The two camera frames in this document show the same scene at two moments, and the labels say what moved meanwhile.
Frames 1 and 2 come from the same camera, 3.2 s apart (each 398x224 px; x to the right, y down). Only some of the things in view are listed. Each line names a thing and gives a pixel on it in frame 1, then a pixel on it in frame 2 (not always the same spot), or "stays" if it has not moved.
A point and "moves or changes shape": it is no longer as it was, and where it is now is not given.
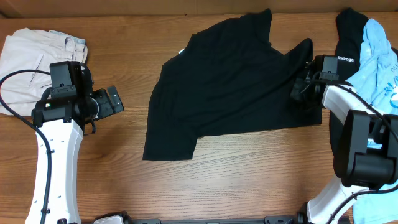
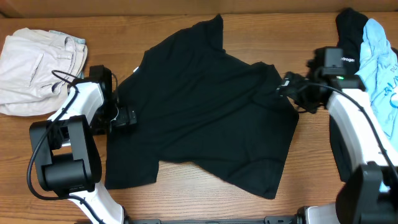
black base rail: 280,219 stays
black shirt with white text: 349,27 stays
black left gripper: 115,99 to 125,116
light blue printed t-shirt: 377,79 stays
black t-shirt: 227,79 moves or changes shape
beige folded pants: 29,49 stays
